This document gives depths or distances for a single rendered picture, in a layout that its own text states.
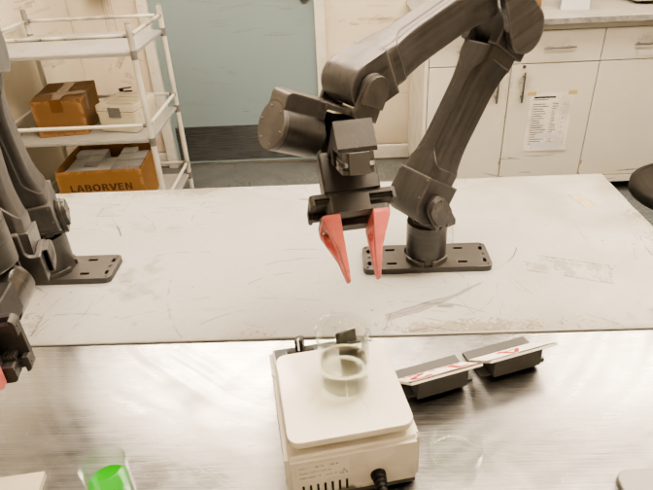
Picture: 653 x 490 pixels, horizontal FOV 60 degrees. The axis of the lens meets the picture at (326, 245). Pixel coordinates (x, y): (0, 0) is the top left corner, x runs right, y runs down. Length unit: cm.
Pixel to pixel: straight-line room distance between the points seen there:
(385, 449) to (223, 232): 58
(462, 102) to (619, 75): 235
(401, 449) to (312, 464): 9
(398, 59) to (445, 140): 16
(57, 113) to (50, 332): 194
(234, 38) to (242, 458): 295
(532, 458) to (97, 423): 48
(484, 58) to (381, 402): 48
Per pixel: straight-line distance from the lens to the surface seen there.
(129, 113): 265
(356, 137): 61
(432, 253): 88
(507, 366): 73
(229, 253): 97
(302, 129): 66
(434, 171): 82
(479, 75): 83
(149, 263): 99
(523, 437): 68
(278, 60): 341
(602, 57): 309
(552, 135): 313
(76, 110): 274
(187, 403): 72
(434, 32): 76
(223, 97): 351
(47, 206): 91
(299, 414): 56
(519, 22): 83
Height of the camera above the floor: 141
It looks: 31 degrees down
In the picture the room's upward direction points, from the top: 3 degrees counter-clockwise
